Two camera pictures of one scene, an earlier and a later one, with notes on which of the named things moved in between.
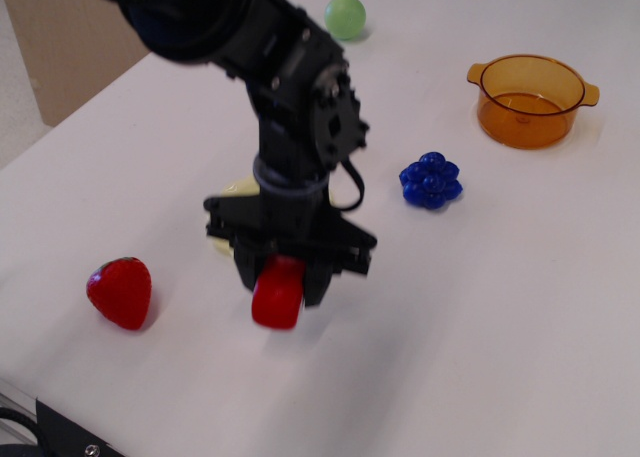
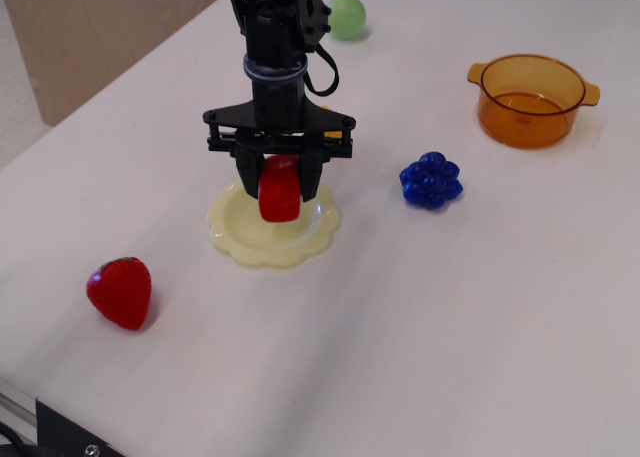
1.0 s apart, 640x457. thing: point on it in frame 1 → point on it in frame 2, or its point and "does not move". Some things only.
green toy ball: x=345 y=17 does not move
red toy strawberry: x=120 y=290 does not move
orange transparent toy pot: x=529 y=101 does not move
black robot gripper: x=292 y=214 → x=280 y=119
